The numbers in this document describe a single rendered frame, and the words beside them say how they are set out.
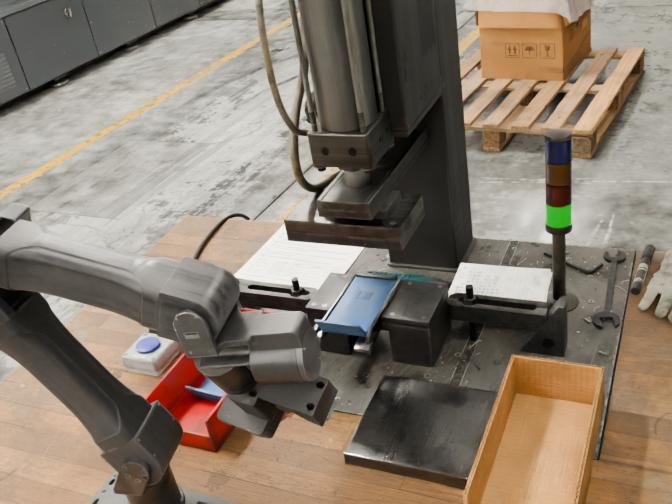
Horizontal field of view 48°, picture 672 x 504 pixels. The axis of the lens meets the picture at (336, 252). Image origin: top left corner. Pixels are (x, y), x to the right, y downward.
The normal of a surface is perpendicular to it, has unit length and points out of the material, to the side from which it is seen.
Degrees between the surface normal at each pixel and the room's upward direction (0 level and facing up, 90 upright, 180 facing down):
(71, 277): 87
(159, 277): 19
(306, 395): 28
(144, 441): 62
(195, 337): 90
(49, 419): 0
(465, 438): 0
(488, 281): 1
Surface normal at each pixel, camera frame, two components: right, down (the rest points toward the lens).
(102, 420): -0.27, 0.37
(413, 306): -0.15, -0.85
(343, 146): -0.40, 0.52
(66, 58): 0.88, 0.11
